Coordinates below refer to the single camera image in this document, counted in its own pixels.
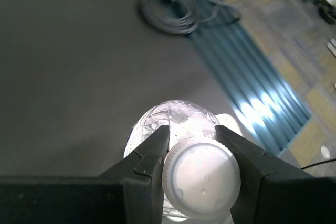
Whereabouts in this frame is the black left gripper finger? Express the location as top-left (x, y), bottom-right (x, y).
top-left (0, 125), bottom-right (170, 224)
top-left (215, 125), bottom-right (336, 224)

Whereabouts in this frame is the ribbed black table panel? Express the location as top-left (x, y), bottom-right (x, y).
top-left (188, 0), bottom-right (313, 156)

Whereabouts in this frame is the grey coiled cable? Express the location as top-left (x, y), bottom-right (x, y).
top-left (138, 0), bottom-right (242, 36)

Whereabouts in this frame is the clear water bottle white cap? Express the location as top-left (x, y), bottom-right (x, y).
top-left (123, 99), bottom-right (242, 224)

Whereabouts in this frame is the thin black floor cable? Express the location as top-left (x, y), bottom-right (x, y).
top-left (299, 157), bottom-right (336, 170)

